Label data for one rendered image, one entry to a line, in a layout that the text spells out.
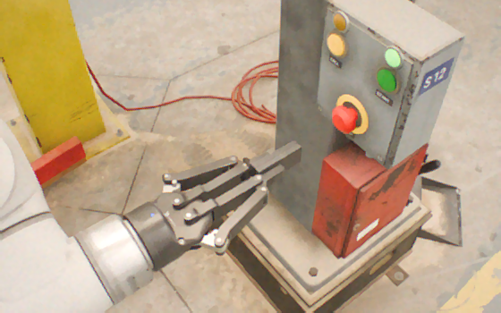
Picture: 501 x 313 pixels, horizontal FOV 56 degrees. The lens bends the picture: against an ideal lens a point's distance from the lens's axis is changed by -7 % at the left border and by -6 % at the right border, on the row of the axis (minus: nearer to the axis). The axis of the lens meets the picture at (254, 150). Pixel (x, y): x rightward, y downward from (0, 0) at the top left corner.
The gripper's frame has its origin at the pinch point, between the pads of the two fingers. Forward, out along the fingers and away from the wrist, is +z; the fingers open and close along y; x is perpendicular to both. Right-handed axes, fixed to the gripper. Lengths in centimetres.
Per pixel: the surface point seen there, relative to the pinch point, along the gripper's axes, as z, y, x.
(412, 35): 17.6, 3.7, 14.7
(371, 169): 35, -9, -35
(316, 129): 30.9, -22.8, -31.8
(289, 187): 30, -29, -60
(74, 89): 1, -115, -68
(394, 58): 13.4, 4.7, 13.6
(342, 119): 11.2, 0.1, 1.3
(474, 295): 70, 22, -97
